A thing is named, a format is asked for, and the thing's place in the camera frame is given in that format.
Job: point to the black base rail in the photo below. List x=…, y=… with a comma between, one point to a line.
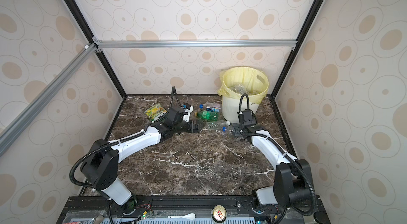
x=240, y=209

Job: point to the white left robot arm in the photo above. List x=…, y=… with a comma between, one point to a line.
x=98, y=169

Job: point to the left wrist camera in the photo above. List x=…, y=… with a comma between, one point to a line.
x=188, y=109

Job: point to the diagonal aluminium rail left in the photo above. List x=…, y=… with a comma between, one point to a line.
x=20, y=123

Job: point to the clear bottle blue cap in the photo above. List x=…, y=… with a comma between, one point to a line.
x=211, y=107

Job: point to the yellow plastic bin liner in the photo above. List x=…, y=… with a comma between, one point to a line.
x=254, y=81

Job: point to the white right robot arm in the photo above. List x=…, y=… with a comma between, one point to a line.
x=293, y=184

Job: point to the clear Pepsi bottle blue label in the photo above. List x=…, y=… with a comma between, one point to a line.
x=228, y=130

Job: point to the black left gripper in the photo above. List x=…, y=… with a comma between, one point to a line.
x=192, y=130

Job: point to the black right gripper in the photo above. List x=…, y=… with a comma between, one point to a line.
x=237, y=128

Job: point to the horizontal aluminium rail back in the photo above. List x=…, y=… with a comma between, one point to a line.
x=197, y=43

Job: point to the drink can top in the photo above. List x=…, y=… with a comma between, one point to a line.
x=219, y=214

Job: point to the green bottle yellow cap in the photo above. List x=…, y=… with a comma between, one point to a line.
x=207, y=115

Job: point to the green Fox's candy bag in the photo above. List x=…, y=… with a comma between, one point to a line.
x=155, y=112

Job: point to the white plastic spoon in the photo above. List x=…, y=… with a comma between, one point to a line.
x=190, y=216

